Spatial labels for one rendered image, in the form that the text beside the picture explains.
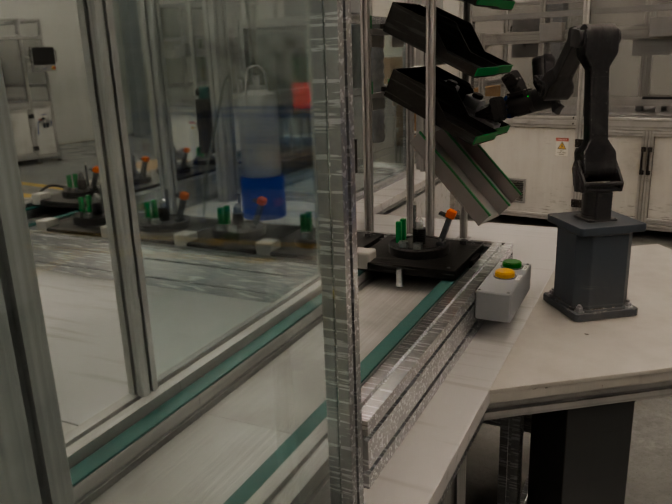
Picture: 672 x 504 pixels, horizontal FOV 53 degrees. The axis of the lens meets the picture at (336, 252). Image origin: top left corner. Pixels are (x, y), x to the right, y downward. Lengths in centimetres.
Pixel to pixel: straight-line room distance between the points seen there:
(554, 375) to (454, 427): 26
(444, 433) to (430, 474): 11
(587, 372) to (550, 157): 443
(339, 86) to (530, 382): 74
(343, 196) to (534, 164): 506
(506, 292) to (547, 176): 435
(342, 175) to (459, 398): 60
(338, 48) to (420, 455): 60
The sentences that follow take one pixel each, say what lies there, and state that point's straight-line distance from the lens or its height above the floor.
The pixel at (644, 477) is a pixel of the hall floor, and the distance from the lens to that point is 262.
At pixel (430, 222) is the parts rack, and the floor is 99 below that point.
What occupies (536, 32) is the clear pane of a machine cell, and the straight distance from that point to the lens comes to 562.
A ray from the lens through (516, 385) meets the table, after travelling 121.
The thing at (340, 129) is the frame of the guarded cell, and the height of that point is 134.
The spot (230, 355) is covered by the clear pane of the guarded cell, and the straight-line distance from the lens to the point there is 53.
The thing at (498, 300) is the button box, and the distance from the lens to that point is 134.
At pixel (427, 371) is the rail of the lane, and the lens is 110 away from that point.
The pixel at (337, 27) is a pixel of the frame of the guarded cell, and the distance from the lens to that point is 63.
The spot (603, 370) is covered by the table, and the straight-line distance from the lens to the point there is 130.
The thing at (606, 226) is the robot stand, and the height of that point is 106.
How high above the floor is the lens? 141
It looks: 16 degrees down
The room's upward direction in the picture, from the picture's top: 2 degrees counter-clockwise
